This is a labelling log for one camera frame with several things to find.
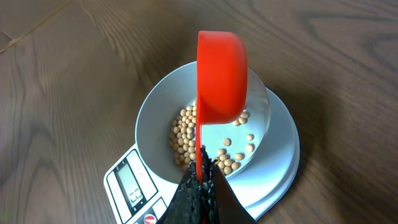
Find grey bowl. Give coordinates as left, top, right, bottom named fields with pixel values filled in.
left=135, top=62, right=271, bottom=184

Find red measuring scoop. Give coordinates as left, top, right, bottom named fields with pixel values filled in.
left=195, top=30, right=248, bottom=183

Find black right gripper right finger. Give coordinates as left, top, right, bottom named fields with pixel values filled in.
left=200, top=147, right=257, bottom=224

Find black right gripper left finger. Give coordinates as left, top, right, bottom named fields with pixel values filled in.
left=157, top=162, right=202, bottom=224

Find soybeans in bowl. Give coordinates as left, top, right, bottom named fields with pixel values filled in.
left=169, top=100, right=259, bottom=177

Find white digital kitchen scale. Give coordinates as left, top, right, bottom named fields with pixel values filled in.
left=103, top=90, right=300, bottom=223

